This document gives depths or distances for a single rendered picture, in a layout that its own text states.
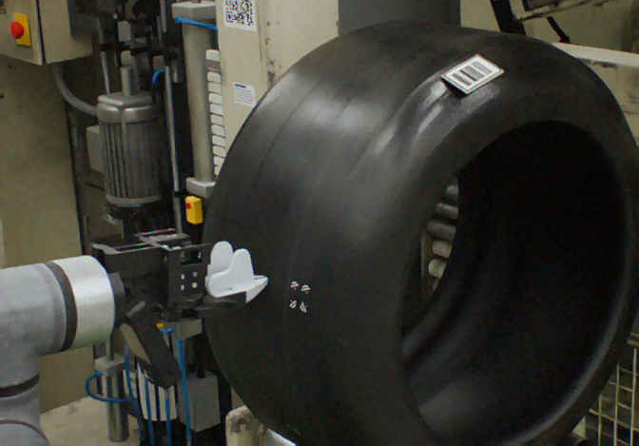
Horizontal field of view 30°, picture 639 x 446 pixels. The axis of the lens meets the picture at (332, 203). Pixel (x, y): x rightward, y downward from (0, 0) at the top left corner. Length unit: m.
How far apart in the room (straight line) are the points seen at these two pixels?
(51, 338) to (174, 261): 0.15
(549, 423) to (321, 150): 0.50
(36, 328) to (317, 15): 0.69
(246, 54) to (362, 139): 0.39
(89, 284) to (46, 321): 0.06
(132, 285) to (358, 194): 0.26
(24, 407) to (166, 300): 0.18
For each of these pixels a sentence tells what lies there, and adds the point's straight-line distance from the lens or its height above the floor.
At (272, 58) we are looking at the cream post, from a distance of 1.61.
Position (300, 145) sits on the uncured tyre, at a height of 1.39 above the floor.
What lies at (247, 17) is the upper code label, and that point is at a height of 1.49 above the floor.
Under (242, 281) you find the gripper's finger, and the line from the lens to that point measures 1.30.
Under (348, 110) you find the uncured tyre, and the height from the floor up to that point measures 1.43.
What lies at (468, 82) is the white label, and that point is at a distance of 1.33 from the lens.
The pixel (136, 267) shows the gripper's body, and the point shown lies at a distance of 1.22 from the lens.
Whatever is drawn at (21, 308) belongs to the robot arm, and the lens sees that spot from 1.15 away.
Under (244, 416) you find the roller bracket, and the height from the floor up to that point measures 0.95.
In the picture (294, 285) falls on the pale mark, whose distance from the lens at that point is 1.31.
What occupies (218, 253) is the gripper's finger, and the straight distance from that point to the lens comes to 1.32.
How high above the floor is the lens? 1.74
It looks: 18 degrees down
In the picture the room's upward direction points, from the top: 2 degrees counter-clockwise
